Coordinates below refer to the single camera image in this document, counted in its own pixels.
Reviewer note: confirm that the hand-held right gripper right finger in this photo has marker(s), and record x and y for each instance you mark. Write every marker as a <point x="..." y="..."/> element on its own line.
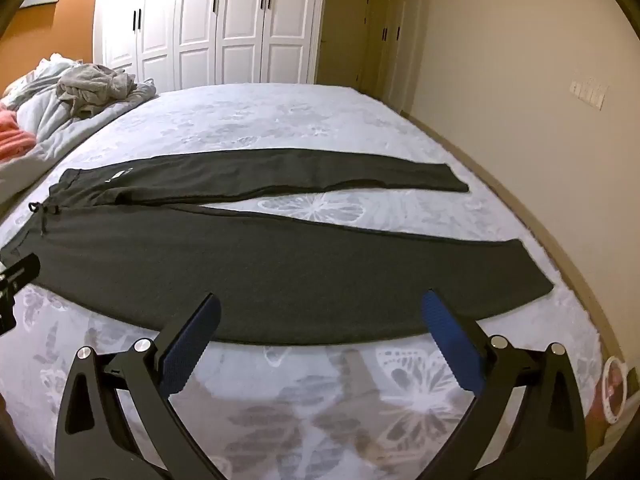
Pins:
<point x="450" y="340"/>

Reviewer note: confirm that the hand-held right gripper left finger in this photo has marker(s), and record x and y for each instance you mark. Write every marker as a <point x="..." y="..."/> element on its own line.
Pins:
<point x="192" y="350"/>

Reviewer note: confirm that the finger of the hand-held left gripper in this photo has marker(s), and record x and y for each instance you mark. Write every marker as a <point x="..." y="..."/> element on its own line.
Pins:
<point x="22" y="266"/>

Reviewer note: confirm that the dark grey pants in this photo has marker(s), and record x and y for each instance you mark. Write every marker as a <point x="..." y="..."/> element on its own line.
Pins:
<point x="250" y="270"/>

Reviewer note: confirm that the orange cloth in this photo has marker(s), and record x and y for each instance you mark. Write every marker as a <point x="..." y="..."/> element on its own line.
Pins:
<point x="12" y="135"/>

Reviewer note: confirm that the light grey quilt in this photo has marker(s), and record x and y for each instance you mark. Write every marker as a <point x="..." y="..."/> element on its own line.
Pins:
<point x="45" y="110"/>

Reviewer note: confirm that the white round object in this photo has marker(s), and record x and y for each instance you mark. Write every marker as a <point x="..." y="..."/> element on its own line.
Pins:
<point x="606" y="385"/>

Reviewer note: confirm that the crumpled grey garment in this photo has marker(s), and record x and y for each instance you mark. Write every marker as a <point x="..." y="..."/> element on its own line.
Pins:
<point x="95" y="85"/>

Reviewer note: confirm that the bed with butterfly sheet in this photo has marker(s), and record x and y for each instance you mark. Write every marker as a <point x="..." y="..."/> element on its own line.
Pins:
<point x="300" y="120"/>

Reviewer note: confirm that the white panelled wardrobe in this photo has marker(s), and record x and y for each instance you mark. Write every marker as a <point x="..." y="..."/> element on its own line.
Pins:
<point x="200" y="25"/>

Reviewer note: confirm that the brown door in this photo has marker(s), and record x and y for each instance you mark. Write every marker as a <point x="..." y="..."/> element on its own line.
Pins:
<point x="382" y="35"/>

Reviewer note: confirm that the white wall switch panel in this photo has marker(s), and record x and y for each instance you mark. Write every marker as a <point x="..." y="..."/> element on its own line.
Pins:
<point x="590" y="92"/>

